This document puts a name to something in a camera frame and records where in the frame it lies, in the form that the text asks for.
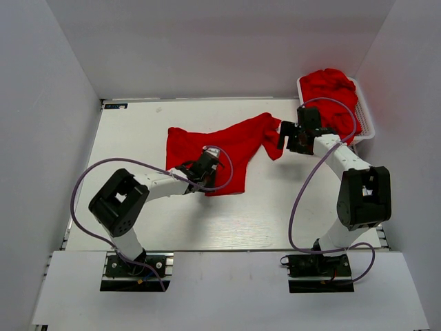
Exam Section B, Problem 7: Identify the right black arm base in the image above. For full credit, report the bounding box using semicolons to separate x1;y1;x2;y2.
280;254;354;294

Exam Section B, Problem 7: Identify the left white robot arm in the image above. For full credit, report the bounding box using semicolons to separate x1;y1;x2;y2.
88;148;221;263

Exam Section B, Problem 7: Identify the red t shirt pile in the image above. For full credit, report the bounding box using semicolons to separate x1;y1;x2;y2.
300;68;362;139

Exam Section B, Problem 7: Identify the blue label sticker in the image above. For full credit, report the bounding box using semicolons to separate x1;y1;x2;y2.
103;103;128;110

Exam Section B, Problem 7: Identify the purple cable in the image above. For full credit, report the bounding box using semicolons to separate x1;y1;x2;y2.
287;97;377;285
70;146;235;292

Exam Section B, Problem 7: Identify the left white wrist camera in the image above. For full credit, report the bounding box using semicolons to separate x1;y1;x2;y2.
203;146;221;159

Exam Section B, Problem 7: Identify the white plastic basket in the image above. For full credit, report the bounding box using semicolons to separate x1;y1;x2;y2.
297;77;375;146

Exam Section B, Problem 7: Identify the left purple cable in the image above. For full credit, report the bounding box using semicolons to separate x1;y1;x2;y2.
70;146;235;292

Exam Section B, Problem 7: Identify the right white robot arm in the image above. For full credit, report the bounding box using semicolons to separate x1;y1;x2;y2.
278;106;391;277

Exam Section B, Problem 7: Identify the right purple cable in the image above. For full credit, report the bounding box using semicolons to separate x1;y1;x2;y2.
287;97;377;285

